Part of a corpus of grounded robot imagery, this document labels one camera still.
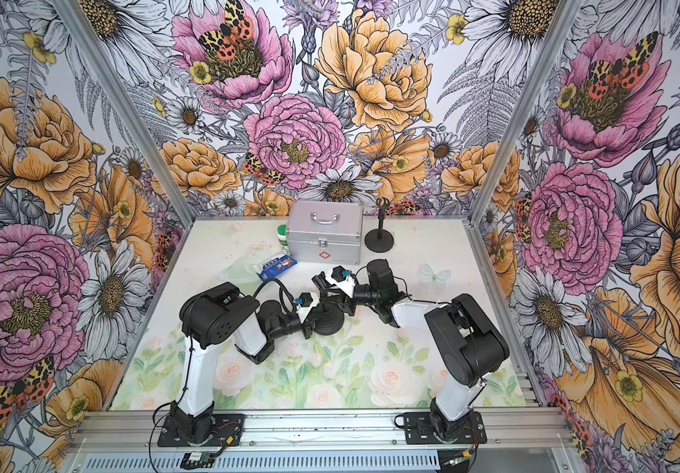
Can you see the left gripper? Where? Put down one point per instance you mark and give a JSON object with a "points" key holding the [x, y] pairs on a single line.
{"points": [[306, 327]]}

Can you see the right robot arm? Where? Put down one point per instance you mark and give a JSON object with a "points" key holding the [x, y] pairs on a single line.
{"points": [[470, 345]]}

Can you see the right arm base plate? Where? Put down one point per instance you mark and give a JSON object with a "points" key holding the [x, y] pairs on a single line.
{"points": [[425, 428]]}

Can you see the aluminium front rail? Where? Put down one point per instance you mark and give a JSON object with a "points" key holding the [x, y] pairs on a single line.
{"points": [[328, 430]]}

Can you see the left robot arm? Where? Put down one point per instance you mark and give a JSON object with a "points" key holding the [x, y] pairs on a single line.
{"points": [[210, 320]]}

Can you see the black stand pole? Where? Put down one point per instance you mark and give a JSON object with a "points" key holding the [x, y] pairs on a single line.
{"points": [[325, 294]]}

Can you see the clear plastic bag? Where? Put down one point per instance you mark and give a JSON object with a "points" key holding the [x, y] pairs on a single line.
{"points": [[240, 272]]}

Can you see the black microphone clip pole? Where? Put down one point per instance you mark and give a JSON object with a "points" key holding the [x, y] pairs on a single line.
{"points": [[382, 207]]}

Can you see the small circuit board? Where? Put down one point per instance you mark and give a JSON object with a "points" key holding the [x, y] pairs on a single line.
{"points": [[193, 461]]}

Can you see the green capped white bottle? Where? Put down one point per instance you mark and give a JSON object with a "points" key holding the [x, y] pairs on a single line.
{"points": [[282, 235]]}

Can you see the black round stand base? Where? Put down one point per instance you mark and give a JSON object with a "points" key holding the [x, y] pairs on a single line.
{"points": [[379, 241]]}

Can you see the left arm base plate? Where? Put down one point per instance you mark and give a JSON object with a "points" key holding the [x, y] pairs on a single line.
{"points": [[205, 430]]}

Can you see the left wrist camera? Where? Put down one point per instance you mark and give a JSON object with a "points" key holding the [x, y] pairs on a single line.
{"points": [[305, 302]]}

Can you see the silver aluminium first aid case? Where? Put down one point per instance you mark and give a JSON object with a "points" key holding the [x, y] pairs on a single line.
{"points": [[325, 232]]}

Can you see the blue snack packet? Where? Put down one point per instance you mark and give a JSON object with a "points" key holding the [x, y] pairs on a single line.
{"points": [[274, 266]]}

